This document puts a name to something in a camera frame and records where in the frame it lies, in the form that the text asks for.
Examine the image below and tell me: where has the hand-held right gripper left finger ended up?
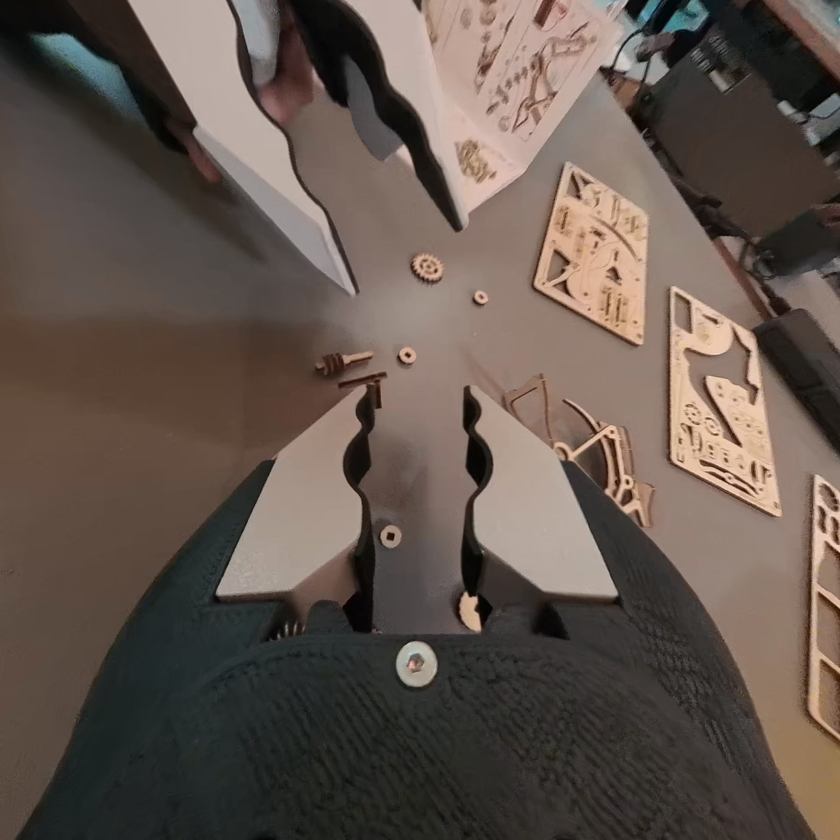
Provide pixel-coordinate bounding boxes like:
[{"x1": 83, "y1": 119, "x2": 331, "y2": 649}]
[{"x1": 215, "y1": 386, "x2": 385, "y2": 634}]

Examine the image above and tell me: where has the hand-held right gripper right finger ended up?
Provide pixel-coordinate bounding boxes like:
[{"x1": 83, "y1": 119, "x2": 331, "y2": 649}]
[{"x1": 461, "y1": 385, "x2": 620, "y2": 631}]

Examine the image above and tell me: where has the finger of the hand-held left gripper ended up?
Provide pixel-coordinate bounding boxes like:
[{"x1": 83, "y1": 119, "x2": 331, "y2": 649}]
[
  {"x1": 125, "y1": 0, "x2": 361, "y2": 296},
  {"x1": 287, "y1": 0, "x2": 470, "y2": 232}
]

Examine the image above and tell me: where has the small wooden peg plate part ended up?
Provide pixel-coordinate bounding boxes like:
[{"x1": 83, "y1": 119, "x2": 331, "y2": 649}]
[{"x1": 338, "y1": 371, "x2": 388, "y2": 409}]

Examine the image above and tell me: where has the partly built wooden model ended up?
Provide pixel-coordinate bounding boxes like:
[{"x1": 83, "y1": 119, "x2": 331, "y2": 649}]
[{"x1": 502, "y1": 374, "x2": 656, "y2": 528}]

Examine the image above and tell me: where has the laser-cut wooden parts sheet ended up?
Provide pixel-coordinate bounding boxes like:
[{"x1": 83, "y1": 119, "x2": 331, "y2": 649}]
[
  {"x1": 668, "y1": 286, "x2": 783, "y2": 518},
  {"x1": 533, "y1": 162, "x2": 651, "y2": 347},
  {"x1": 806, "y1": 474, "x2": 840, "y2": 742}
]

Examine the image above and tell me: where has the person's left hand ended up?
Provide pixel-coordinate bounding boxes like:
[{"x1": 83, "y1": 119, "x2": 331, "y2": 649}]
[{"x1": 258, "y1": 39, "x2": 316, "y2": 127}]

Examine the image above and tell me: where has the white instruction booklet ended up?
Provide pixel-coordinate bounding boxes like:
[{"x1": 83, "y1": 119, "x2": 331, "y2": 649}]
[{"x1": 420, "y1": 0, "x2": 621, "y2": 194}]

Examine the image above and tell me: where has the wooden worm axle part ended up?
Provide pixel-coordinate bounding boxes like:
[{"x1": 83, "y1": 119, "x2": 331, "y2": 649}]
[{"x1": 315, "y1": 351, "x2": 375, "y2": 378}]

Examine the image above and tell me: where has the black power adapter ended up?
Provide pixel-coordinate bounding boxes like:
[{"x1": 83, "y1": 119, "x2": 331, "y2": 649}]
[{"x1": 753, "y1": 308, "x2": 840, "y2": 454}]

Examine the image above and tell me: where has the black equipment case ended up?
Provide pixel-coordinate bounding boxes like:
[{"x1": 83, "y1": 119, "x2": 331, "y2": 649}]
[{"x1": 646, "y1": 59, "x2": 840, "y2": 237}]

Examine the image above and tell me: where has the black adapter cable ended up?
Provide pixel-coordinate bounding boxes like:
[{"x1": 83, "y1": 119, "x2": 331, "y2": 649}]
[{"x1": 735, "y1": 236, "x2": 791, "y2": 319}]

